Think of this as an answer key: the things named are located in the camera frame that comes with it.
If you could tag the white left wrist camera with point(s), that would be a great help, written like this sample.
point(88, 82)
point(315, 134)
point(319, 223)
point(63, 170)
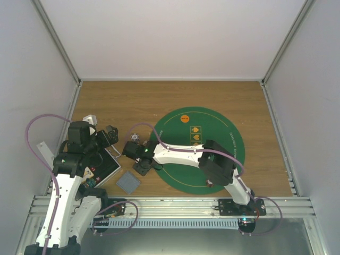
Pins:
point(92, 120)

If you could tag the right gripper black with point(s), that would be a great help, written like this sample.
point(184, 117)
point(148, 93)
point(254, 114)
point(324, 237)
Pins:
point(142, 171)

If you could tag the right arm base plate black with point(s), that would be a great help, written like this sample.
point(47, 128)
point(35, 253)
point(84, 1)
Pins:
point(227, 207)

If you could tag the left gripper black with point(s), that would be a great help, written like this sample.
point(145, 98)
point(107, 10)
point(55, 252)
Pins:
point(113, 136)

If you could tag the grey slotted cable duct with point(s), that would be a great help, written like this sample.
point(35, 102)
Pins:
point(184, 223)

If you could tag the red chip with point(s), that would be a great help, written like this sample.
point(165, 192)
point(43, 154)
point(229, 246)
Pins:
point(209, 184)

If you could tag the black aluminium poker case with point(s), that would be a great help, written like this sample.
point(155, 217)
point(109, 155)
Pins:
point(103, 167)

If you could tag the grey ribbed card tray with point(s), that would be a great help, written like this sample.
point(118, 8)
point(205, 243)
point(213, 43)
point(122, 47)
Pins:
point(128, 183)

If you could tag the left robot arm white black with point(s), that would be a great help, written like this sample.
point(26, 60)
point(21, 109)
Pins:
point(72, 208)

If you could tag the orange big blind button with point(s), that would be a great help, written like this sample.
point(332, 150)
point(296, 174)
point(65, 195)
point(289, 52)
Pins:
point(184, 118)

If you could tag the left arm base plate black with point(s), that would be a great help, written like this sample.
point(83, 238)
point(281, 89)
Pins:
point(117, 210)

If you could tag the green round poker mat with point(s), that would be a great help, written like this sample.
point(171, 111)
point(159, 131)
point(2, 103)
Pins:
point(205, 124)

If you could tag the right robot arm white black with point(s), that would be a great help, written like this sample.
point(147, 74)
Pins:
point(219, 166)

